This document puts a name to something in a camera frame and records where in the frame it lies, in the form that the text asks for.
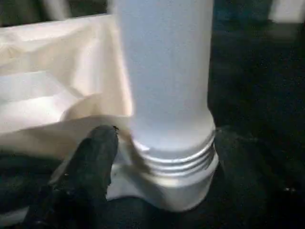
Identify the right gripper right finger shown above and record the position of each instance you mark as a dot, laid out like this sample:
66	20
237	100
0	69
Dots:
262	181

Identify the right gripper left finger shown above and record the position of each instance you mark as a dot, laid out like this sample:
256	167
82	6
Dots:
78	181

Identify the white plastic table top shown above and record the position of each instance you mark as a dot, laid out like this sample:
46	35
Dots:
59	71

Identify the black plastic cover mat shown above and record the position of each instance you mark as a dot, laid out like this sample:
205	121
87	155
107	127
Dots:
262	95

